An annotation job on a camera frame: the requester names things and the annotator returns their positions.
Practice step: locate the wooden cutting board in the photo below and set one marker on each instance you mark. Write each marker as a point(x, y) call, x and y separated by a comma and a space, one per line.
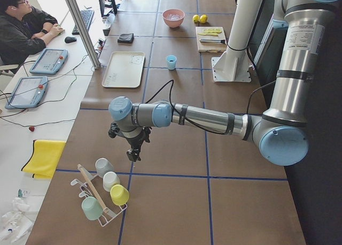
point(210, 47)

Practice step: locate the white plastic cup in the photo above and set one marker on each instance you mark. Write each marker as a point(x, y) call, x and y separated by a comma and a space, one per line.
point(109, 180)

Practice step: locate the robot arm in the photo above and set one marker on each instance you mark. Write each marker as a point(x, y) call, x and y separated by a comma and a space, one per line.
point(278, 133)

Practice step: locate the cream bear tray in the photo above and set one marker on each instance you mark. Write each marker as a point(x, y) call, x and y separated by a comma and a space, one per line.
point(124, 70)

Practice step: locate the blue teach pendant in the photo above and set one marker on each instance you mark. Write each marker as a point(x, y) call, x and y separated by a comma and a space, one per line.
point(49, 62)
point(28, 92)

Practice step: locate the steel rod muddler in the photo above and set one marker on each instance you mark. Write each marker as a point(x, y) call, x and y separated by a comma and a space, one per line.
point(202, 41)

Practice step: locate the seated person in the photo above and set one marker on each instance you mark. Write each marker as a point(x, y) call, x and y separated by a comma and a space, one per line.
point(25, 31)

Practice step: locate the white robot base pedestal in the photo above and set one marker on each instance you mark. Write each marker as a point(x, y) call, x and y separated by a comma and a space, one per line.
point(232, 65)

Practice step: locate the yellow plastic knife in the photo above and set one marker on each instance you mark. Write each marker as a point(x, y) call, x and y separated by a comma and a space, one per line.
point(208, 34)

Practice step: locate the wooden stick handle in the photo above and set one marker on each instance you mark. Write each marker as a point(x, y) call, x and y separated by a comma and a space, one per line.
point(87, 176)

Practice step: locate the lemon slice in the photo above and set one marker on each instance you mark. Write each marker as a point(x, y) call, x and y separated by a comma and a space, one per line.
point(212, 30)

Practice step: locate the black keyboard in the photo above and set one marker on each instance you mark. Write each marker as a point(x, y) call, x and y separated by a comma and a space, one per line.
point(87, 16)

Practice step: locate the yellow plastic cup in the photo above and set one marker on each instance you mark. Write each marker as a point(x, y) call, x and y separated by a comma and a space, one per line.
point(119, 195)

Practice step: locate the pink bowl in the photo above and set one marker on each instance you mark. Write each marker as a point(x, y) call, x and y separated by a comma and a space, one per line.
point(173, 24)

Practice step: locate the yellow cloth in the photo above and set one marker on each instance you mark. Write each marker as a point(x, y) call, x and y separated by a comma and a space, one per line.
point(44, 159)

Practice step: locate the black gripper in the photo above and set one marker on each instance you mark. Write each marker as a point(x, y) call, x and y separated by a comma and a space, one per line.
point(134, 142)

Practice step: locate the aluminium frame post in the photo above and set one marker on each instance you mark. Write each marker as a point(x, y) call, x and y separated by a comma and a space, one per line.
point(75, 12)

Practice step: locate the dark grey folded cloth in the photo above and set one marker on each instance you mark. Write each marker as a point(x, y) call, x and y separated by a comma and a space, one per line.
point(126, 38)

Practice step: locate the grey plastic cup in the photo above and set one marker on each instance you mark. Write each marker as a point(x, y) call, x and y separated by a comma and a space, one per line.
point(103, 166)

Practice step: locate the crumpled white paper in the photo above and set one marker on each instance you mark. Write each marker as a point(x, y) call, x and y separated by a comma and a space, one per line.
point(15, 224)

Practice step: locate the black computer mouse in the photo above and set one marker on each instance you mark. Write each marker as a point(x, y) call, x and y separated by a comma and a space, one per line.
point(70, 39)

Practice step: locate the white wire cup rack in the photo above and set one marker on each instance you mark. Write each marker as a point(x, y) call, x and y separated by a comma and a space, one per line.
point(84, 191)

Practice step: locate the yellow lemon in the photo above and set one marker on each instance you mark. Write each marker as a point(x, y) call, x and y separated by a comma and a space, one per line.
point(203, 19)
point(195, 18)

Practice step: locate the blue plastic cup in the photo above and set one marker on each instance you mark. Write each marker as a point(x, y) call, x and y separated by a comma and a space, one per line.
point(171, 62)

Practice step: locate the green plastic cup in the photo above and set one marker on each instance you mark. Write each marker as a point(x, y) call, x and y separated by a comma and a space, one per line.
point(91, 208)

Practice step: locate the clear ice cubes pile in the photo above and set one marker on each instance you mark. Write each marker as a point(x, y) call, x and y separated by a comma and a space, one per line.
point(173, 17)

